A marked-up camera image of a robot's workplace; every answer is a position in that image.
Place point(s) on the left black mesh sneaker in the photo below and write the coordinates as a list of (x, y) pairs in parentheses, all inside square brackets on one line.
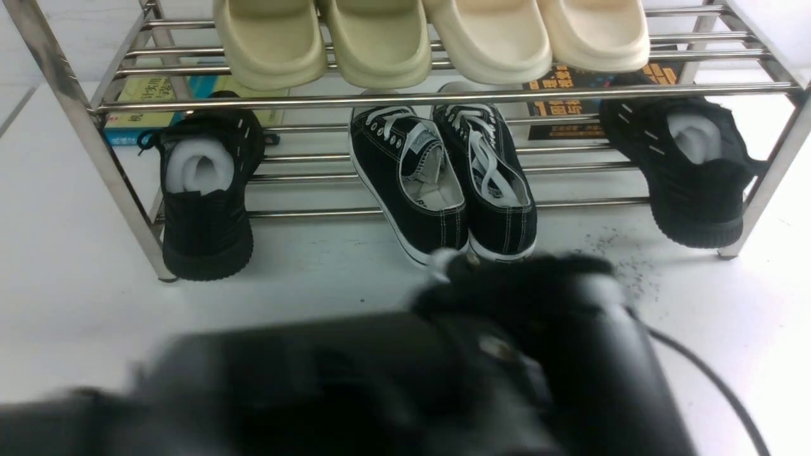
[(206, 161)]

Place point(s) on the right olive foam slipper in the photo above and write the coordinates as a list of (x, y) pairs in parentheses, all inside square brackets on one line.
[(379, 44)]

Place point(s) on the right black canvas sneaker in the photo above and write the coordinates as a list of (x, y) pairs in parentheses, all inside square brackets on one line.
[(502, 215)]

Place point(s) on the stainless steel shoe rack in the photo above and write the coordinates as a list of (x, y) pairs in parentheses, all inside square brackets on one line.
[(725, 56)]

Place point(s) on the cream foam slipper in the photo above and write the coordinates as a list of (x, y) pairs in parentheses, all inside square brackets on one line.
[(600, 36), (493, 42)]

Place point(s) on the olive foam slipper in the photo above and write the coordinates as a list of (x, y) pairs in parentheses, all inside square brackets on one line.
[(379, 44), (271, 45)]

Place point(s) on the right black mesh sneaker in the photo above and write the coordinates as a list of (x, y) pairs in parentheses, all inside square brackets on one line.
[(695, 163)]

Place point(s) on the black and orange book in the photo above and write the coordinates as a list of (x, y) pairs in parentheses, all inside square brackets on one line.
[(565, 77)]

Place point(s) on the left black canvas sneaker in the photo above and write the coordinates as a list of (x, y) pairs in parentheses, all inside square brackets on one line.
[(401, 159)]

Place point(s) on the right cream foam slipper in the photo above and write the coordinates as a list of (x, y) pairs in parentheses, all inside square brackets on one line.
[(600, 36)]

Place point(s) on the black canvas sneaker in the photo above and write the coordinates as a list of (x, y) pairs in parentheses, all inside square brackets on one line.
[(502, 215), (401, 159)]

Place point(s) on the black mesh sneaker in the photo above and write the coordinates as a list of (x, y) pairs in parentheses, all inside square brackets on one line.
[(695, 163), (206, 161)]

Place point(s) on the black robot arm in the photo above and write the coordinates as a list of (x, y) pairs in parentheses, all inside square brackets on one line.
[(541, 357)]

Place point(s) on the left cream foam slipper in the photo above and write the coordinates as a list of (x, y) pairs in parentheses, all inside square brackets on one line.
[(493, 42)]

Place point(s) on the left olive foam slipper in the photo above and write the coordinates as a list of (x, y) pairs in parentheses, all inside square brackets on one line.
[(271, 45)]

